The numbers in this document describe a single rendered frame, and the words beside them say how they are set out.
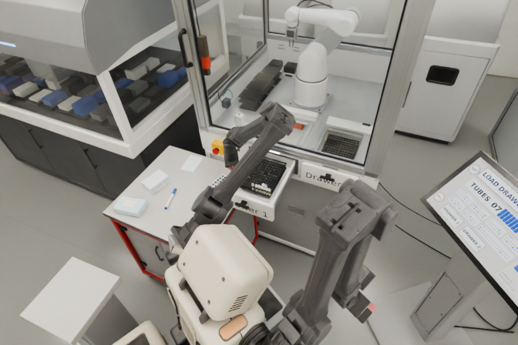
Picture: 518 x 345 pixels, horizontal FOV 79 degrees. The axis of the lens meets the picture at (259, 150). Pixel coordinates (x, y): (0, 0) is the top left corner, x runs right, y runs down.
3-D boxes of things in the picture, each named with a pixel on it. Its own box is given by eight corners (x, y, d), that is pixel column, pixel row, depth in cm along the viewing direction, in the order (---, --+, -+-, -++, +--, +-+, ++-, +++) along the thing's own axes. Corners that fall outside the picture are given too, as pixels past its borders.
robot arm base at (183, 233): (169, 228, 104) (186, 254, 96) (183, 209, 103) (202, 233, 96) (186, 231, 110) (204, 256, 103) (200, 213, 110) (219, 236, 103)
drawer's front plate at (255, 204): (273, 222, 150) (273, 207, 143) (220, 202, 160) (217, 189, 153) (274, 219, 151) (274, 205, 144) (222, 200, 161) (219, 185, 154)
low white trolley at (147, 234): (221, 319, 196) (201, 256, 145) (143, 279, 217) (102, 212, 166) (260, 242, 234) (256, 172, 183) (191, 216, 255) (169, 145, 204)
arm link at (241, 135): (265, 110, 100) (291, 130, 103) (274, 96, 102) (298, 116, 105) (223, 136, 139) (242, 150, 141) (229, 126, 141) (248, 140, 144)
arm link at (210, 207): (190, 224, 100) (204, 232, 101) (210, 199, 99) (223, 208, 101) (191, 212, 109) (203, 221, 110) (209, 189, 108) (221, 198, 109)
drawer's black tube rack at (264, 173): (270, 201, 157) (270, 192, 153) (239, 190, 163) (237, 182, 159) (286, 171, 172) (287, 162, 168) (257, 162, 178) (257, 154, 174)
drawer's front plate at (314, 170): (354, 194, 161) (358, 179, 153) (301, 178, 170) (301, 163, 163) (355, 192, 162) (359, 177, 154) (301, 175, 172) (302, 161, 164)
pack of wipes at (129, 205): (149, 204, 169) (146, 199, 166) (139, 218, 162) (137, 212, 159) (124, 199, 172) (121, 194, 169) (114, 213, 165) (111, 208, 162)
